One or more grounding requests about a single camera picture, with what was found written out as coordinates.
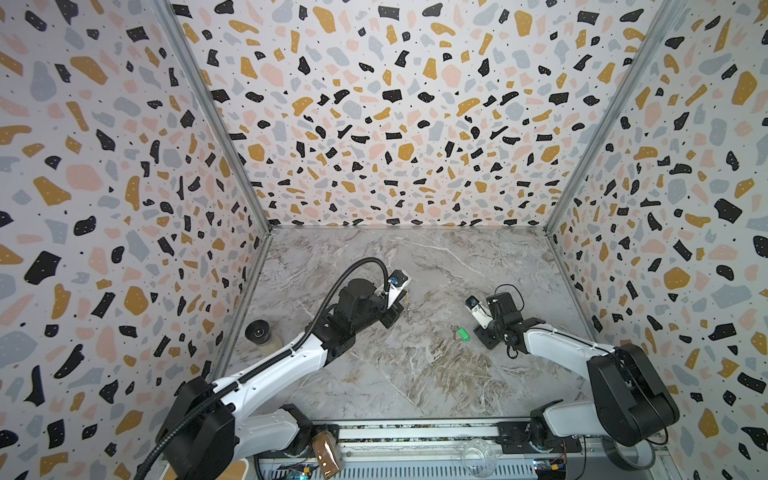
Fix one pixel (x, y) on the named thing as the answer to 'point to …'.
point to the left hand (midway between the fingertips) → (407, 286)
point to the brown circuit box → (328, 453)
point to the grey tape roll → (630, 458)
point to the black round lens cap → (258, 331)
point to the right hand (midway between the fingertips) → (486, 319)
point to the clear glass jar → (479, 458)
